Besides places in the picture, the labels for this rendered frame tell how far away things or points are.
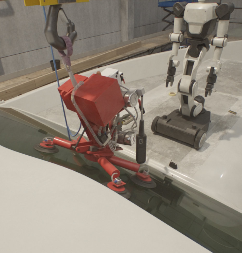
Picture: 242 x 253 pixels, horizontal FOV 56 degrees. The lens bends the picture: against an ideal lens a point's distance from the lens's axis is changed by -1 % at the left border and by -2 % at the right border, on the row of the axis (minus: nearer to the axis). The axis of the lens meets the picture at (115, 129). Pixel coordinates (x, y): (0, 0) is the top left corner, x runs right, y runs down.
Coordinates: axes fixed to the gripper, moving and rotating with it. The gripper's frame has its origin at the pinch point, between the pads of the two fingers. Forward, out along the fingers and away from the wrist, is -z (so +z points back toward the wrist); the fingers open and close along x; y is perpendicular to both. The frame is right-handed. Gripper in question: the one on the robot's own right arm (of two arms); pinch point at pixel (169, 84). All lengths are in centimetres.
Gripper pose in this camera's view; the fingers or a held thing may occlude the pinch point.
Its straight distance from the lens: 266.7
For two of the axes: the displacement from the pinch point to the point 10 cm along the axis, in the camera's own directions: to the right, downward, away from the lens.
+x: -6.5, 2.4, -7.2
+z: 0.9, -9.2, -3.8
